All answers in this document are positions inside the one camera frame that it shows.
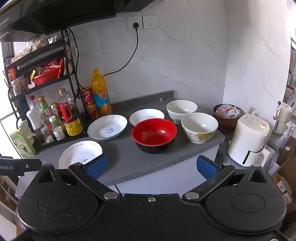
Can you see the black range hood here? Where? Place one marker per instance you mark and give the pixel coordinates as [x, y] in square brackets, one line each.
[57, 14]

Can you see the white wall socket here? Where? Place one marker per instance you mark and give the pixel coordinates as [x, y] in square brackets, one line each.
[130, 19]
[149, 22]

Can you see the white bowl with painted pattern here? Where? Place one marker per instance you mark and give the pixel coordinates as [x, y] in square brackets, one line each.
[200, 126]

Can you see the white plastic bag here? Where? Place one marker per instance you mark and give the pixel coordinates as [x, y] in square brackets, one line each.
[220, 110]

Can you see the red drink can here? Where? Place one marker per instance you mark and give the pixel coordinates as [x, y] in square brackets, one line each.
[91, 112]
[87, 96]

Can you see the white powder bottle white cap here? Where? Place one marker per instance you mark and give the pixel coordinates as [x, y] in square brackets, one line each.
[59, 134]

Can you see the white deep plate blue print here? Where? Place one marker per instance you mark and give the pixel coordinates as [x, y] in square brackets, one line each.
[108, 126]

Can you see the green cardboard box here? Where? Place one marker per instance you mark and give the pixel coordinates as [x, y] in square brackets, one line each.
[22, 143]

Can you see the brown squeeze bottle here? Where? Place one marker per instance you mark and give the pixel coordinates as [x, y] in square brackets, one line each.
[55, 111]

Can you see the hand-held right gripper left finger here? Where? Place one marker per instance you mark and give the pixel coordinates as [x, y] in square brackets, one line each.
[98, 165]

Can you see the red plastic basket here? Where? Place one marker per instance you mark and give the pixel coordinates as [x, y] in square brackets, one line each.
[47, 77]

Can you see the small plain white plate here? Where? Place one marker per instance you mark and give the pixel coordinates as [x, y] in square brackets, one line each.
[146, 115]

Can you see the small clear shaker jar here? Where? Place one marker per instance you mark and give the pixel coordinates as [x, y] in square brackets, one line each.
[47, 136]

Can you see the white electric kettle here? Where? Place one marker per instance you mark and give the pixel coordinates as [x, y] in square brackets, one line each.
[282, 115]

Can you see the orange juice bottle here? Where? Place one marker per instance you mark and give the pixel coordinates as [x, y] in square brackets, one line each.
[100, 97]

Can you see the small green bottle white cap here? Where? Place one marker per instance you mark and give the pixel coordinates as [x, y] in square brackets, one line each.
[53, 120]

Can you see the clear oil bottle white cap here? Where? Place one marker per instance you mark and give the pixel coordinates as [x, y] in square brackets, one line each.
[34, 125]

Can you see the brown cardboard box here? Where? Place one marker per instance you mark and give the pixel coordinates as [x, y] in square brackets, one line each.
[285, 176]

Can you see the clear bottle red cap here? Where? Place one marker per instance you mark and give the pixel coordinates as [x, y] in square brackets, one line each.
[34, 102]

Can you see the brown bowl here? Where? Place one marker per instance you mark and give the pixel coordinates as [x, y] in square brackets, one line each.
[227, 121]

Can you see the black metal shelf rack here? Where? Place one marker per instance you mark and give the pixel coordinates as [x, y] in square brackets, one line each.
[69, 77]

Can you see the green red label sauce bottle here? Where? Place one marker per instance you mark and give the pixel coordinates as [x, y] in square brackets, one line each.
[45, 109]

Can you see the red and black bowl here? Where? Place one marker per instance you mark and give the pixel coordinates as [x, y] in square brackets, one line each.
[152, 133]

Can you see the white air fryer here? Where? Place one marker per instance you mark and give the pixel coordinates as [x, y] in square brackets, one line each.
[247, 136]

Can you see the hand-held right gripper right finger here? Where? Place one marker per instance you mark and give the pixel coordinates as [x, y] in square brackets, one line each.
[207, 167]

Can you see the white plate with leaf pattern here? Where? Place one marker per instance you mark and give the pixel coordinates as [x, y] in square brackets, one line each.
[74, 153]

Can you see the orange white sachet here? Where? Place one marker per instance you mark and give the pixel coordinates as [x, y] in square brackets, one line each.
[233, 110]

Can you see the white bowl with lettering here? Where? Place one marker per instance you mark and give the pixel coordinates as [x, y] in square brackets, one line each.
[181, 109]

